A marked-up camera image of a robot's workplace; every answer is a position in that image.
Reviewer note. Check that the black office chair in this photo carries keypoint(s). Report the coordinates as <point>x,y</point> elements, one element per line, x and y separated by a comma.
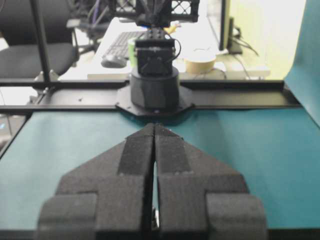
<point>21,59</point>

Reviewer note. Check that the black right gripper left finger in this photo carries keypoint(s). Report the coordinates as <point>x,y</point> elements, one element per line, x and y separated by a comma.
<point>106,198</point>

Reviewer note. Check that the brown tape roll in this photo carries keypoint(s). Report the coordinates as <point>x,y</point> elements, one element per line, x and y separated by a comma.
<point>199,61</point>

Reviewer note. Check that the black aluminium frame rail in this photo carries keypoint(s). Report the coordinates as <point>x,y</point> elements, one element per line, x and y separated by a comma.
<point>103,95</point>

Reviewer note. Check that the black vertical frame post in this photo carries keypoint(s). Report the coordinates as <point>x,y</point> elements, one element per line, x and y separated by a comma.
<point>41,39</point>

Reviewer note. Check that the green cup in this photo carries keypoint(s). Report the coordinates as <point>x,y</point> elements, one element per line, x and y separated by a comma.
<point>131,43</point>

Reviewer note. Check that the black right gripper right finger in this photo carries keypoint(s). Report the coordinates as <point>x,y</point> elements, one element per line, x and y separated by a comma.
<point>202,198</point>

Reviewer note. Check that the black plastic crate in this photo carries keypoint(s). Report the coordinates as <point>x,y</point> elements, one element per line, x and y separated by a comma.
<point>158,12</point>

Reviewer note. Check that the black computer mouse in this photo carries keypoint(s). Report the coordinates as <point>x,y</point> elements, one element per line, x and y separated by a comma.
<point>113,61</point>

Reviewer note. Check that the teal table mat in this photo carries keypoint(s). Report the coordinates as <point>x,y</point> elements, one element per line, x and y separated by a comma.
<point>276,150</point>

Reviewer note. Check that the black computer keyboard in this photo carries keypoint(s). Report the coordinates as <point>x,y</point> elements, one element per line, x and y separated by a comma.
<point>119,47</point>

